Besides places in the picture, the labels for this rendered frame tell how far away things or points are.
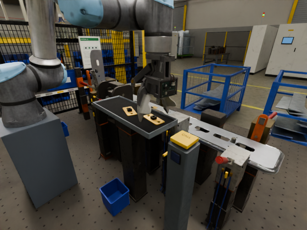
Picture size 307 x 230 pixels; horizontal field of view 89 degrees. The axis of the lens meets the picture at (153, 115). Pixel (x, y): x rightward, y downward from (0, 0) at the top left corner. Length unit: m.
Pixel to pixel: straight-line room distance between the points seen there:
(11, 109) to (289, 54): 8.48
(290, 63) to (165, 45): 8.20
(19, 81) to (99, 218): 0.65
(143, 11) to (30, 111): 0.59
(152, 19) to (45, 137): 0.64
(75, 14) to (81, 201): 0.80
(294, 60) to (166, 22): 8.20
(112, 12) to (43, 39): 0.43
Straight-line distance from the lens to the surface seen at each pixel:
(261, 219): 0.95
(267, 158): 0.77
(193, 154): 0.47
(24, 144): 0.81
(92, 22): 0.39
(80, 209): 0.92
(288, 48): 8.53
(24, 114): 0.80
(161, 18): 0.44
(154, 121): 0.53
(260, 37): 8.60
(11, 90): 0.79
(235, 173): 0.60
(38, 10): 0.78
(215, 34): 13.44
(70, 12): 0.40
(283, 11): 14.88
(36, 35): 0.80
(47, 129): 0.81
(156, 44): 0.44
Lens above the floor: 1.41
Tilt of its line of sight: 25 degrees down
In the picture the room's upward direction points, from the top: straight up
